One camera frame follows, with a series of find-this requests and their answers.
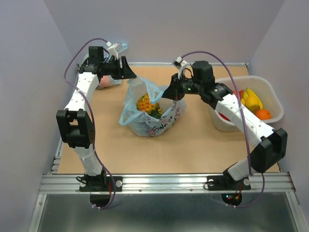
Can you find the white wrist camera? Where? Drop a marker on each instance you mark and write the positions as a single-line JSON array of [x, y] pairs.
[[180, 64], [114, 49]]

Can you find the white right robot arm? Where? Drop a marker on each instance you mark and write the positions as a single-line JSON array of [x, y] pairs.
[[269, 144]]

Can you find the orange pineapple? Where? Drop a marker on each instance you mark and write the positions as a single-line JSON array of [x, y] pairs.
[[144, 104]]

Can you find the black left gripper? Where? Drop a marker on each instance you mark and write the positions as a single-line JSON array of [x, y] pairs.
[[125, 72]]

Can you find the light blue printed plastic bag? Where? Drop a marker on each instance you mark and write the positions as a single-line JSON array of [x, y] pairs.
[[140, 122]]

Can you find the tied blue bag of fruit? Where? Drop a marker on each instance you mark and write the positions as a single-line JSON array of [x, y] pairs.
[[108, 81]]

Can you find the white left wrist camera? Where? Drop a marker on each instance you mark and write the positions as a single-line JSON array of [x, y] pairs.
[[114, 49]]

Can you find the aluminium front rail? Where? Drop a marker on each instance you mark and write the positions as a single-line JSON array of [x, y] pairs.
[[160, 184]]

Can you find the red apple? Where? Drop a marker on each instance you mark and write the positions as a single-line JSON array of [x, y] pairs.
[[224, 117]]

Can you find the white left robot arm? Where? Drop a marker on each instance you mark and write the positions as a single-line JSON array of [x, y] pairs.
[[76, 127]]

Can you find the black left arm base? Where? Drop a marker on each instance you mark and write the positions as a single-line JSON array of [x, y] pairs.
[[102, 188]]

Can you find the orange fruit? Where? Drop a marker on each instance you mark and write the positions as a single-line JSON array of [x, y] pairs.
[[263, 114]]

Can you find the white plastic basket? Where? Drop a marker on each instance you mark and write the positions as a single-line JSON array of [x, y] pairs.
[[264, 91]]

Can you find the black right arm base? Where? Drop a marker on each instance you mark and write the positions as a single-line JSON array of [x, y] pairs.
[[225, 182]]

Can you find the red strawberry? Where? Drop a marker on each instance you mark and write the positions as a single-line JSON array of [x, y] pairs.
[[239, 93]]

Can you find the yellow banana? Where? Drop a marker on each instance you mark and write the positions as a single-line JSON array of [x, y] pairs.
[[250, 93]]

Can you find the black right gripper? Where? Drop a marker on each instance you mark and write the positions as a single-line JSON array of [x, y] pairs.
[[174, 91]]

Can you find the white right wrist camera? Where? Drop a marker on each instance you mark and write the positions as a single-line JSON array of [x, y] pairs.
[[180, 64]]

